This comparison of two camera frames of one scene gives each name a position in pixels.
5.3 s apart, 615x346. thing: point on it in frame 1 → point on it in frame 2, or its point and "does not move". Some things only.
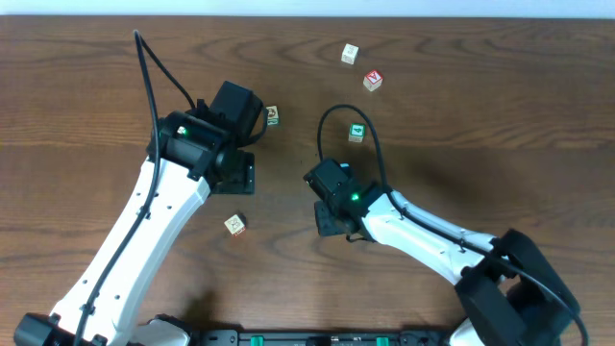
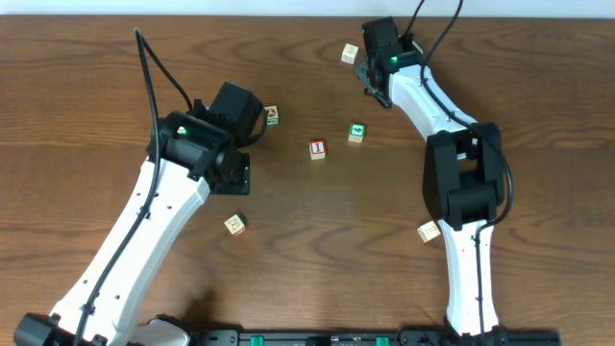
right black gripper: x=326 y=221 → x=367 y=77
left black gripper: x=238 y=175 does not move
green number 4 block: x=356 y=133 does not move
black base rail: x=403 y=337 does not move
